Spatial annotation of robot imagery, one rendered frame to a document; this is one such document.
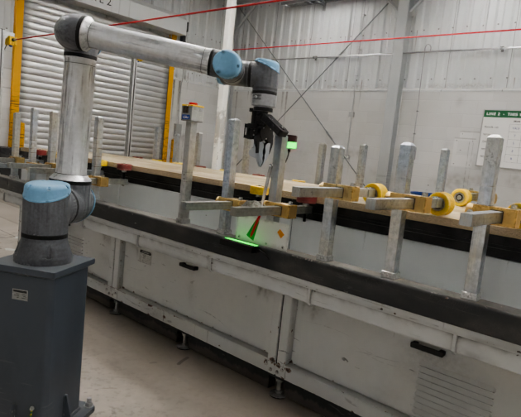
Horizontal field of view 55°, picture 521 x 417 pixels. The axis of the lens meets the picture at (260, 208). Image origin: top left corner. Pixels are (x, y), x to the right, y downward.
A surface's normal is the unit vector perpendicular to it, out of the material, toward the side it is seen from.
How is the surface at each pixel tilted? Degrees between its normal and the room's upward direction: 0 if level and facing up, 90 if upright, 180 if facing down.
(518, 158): 90
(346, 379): 90
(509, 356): 90
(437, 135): 90
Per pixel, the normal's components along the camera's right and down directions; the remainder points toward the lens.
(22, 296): -0.20, 0.09
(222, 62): 0.02, 0.12
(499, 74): -0.66, 0.02
